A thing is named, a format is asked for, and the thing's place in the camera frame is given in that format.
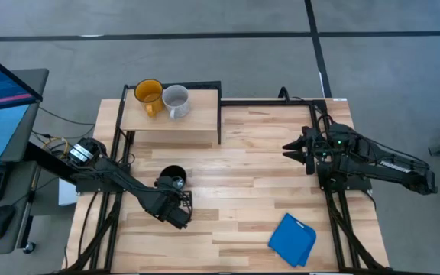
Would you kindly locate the yellow enamel mug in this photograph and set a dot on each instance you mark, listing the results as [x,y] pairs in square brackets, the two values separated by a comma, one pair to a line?
[150,93]

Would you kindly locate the black aluminium rig frame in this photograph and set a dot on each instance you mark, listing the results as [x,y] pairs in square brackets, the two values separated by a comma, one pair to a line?
[266,102]

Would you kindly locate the white patterned mug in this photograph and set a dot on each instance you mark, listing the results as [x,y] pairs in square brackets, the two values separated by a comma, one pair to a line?
[176,100]

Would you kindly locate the blue folded cloth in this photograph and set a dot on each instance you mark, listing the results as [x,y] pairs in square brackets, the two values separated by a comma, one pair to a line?
[292,240]

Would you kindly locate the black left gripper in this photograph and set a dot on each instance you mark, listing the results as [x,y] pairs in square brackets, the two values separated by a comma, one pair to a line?
[170,210]

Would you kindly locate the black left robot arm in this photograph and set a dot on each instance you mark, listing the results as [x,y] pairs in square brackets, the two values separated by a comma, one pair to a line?
[120,179]

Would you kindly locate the grey side desk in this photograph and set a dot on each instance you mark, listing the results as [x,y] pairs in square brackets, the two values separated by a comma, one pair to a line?
[25,126]

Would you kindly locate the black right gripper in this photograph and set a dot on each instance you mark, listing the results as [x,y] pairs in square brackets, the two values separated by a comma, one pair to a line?
[317,153]

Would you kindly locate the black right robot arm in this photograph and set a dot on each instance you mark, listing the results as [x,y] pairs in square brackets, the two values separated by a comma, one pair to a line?
[388,168]

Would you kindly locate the wooden shelf with black frame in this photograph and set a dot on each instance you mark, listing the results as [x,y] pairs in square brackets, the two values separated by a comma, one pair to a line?
[201,114]

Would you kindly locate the black mug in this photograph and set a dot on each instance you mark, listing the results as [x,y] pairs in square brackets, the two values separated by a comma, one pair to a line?
[173,172]

